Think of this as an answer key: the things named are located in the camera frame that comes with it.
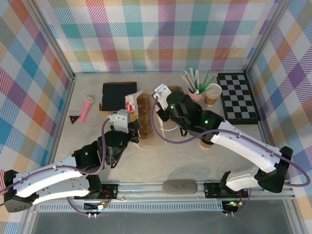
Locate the pulp cup carrier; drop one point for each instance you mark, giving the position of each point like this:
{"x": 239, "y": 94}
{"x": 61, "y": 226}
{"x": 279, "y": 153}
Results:
{"x": 145, "y": 114}

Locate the white flower print paper bag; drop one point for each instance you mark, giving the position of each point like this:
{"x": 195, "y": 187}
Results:
{"x": 129, "y": 103}

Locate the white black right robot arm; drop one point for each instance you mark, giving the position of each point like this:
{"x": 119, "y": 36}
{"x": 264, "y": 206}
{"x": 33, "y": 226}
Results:
{"x": 243, "y": 146}

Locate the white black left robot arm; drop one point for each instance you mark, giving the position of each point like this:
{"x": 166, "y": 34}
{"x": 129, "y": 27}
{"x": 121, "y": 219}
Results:
{"x": 48, "y": 178}

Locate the green plastic stirrer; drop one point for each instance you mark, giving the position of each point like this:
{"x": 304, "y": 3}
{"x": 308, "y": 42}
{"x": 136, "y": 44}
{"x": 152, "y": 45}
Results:
{"x": 208, "y": 83}
{"x": 201, "y": 90}
{"x": 204, "y": 80}

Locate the pink toy microphone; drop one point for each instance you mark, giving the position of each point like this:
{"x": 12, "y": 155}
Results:
{"x": 85, "y": 109}

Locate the red black triangle toy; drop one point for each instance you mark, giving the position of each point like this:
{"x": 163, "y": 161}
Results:
{"x": 74, "y": 119}

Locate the black grey chessboard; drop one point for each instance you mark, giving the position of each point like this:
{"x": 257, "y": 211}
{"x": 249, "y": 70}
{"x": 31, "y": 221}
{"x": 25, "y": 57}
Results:
{"x": 239, "y": 97}

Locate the small electronics board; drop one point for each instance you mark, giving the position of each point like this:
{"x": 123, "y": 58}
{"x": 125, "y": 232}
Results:
{"x": 97, "y": 206}
{"x": 232, "y": 203}

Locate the grey oval stone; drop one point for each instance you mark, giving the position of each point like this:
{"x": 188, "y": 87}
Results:
{"x": 179, "y": 187}

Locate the wide aluminium base rail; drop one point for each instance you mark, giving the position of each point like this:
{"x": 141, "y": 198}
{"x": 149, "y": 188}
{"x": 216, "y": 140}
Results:
{"x": 141, "y": 191}

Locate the aluminium side rail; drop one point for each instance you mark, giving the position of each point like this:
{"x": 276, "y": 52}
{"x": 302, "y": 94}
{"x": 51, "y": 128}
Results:
{"x": 68, "y": 92}

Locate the aluminium frame post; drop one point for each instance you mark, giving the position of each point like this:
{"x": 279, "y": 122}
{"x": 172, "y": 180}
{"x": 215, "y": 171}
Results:
{"x": 53, "y": 40}
{"x": 265, "y": 36}

